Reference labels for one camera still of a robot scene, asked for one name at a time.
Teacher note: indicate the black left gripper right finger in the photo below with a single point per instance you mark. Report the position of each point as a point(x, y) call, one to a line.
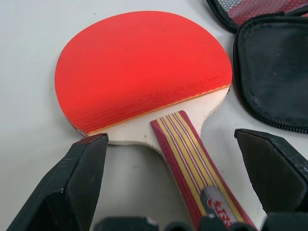
point(276, 175)

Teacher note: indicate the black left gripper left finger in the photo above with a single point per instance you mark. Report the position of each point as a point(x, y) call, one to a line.
point(55, 183)

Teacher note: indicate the black and red paddle case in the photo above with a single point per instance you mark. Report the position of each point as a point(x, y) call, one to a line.
point(274, 67)

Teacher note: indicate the red table tennis paddle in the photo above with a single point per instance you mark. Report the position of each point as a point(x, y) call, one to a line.
point(142, 65)

